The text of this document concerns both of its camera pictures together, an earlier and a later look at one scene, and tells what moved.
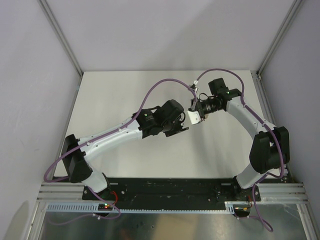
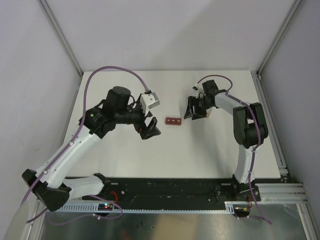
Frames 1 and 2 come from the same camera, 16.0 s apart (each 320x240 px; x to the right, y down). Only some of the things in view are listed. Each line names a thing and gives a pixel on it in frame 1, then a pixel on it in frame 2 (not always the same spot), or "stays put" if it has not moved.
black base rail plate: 144,193 stays put
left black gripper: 178,129 -> 140,127
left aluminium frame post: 60,35 stays put
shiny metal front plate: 266,222 stays put
